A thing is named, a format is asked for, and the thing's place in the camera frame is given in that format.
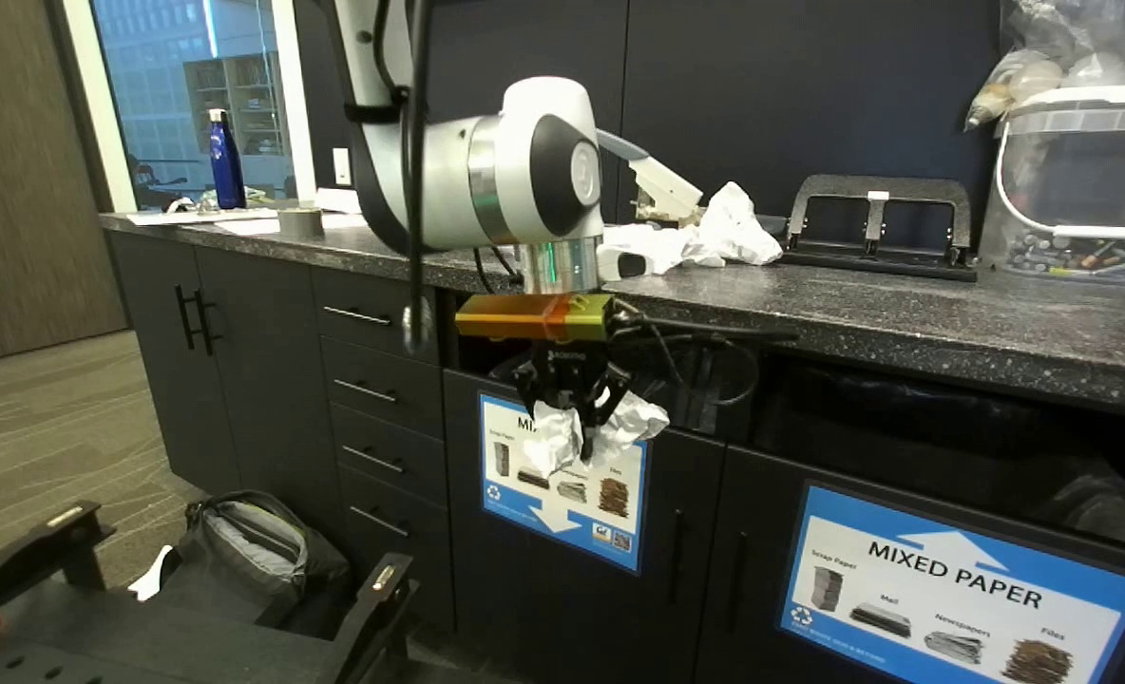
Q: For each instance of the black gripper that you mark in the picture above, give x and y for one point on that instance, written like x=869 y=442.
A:
x=567 y=365

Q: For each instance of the large white paper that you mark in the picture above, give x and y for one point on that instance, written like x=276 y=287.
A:
x=547 y=437

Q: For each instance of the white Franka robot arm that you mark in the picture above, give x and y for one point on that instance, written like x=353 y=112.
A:
x=509 y=166

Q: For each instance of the black bin bag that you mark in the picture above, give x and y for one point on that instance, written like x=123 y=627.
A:
x=944 y=442
x=699 y=394

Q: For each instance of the black bin door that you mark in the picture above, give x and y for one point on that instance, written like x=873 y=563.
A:
x=562 y=620

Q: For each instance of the blue label down arrow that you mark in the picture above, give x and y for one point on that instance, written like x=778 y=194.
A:
x=562 y=517

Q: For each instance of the black cabinet drawer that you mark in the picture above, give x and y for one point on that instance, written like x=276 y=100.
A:
x=395 y=573
x=394 y=488
x=385 y=412
x=379 y=342

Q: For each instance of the grey white stapler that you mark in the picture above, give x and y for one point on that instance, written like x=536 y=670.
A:
x=660 y=193

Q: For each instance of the black box blue label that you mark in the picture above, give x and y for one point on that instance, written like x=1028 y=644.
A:
x=737 y=648

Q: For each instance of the black cabinet door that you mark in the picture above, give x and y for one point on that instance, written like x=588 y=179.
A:
x=271 y=403
x=149 y=365

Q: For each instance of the white power strip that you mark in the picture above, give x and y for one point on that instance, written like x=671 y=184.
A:
x=339 y=200

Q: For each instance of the grey tape roll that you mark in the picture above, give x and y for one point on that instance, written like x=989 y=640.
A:
x=300 y=221

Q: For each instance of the black hole punch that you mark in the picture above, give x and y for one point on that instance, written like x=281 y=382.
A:
x=880 y=261

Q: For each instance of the black grey backpack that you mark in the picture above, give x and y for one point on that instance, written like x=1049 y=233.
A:
x=259 y=556

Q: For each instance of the flat white paper sheet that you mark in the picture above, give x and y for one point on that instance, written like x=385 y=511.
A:
x=175 y=218
x=249 y=225

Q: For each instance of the blue label up arrow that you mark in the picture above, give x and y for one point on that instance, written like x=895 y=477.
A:
x=955 y=594

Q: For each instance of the blue water bottle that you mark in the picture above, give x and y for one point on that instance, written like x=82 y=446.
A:
x=224 y=156

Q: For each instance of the crumpled clear plastic wrap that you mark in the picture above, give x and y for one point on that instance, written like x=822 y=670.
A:
x=188 y=202

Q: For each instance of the white paper on floor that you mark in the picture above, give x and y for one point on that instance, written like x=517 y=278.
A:
x=149 y=577

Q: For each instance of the white framed window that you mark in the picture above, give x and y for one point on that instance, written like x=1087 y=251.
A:
x=195 y=78

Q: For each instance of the clear plastic storage container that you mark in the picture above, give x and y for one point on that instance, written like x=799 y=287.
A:
x=1080 y=176

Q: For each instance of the translucent plastic bag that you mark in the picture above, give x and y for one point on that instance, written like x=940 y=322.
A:
x=1070 y=41

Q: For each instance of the white wall switch plate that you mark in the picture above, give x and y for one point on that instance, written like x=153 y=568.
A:
x=339 y=166

